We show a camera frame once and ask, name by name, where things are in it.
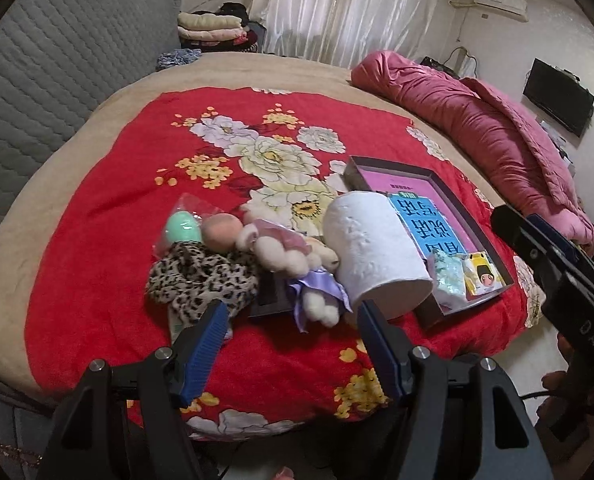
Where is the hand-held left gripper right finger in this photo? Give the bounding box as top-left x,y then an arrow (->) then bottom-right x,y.
358,300 -> 555,480

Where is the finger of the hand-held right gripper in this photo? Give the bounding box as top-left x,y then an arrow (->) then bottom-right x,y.
492,204 -> 578,301
527,214 -> 594,286

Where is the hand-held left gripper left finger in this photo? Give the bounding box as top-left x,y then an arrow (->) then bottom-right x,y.
37,301 -> 230,480

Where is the dark grey box tray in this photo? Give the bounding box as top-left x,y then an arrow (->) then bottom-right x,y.
344,156 -> 515,331

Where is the leopard print scrunchie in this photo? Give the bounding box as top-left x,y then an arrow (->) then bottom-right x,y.
146,241 -> 262,328

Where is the peach round sponge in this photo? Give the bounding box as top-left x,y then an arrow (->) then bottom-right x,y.
200,213 -> 245,251

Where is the white green tissue packet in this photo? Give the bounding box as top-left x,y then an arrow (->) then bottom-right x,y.
168,305 -> 188,343

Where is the yellow cartoon card packet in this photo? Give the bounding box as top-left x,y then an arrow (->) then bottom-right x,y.
459,250 -> 502,301

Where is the dark box lid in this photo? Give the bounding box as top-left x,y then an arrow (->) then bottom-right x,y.
249,272 -> 298,318

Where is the floral tissue packet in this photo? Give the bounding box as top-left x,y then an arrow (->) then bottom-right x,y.
427,251 -> 468,306

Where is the white toilet paper roll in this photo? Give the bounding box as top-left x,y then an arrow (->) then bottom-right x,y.
323,191 -> 435,318

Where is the pink quilt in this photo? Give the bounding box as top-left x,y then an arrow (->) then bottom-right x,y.
351,51 -> 594,246

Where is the green sponge in clear bag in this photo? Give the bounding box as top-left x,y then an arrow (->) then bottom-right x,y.
152,194 -> 212,256

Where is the plush toy in pink dress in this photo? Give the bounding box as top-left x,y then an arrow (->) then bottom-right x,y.
237,203 -> 340,281

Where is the pink book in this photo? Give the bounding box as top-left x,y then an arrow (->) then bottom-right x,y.
357,167 -> 478,261

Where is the red floral blanket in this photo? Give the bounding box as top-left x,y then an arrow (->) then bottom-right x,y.
24,87 -> 548,441

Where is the black device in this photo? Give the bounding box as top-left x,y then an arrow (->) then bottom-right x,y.
421,56 -> 460,79

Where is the beige bed sheet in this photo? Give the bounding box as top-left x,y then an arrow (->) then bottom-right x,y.
0,52 -> 592,401

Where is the white air conditioner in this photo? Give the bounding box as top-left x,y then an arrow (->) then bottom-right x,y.
473,0 -> 528,23

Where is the blue knitted cloth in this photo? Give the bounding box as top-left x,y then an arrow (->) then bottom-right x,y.
157,49 -> 202,73

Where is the white curtain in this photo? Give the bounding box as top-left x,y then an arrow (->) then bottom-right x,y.
249,0 -> 448,68

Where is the pink folded blanket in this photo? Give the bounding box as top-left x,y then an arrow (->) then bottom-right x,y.
179,28 -> 250,48

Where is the grey quilted headboard cover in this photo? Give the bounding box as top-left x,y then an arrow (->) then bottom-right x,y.
0,0 -> 182,271

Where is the cream folded blanket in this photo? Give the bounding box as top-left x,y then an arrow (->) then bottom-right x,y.
178,12 -> 244,32

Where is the black wall television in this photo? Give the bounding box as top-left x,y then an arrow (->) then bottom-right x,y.
522,58 -> 594,138

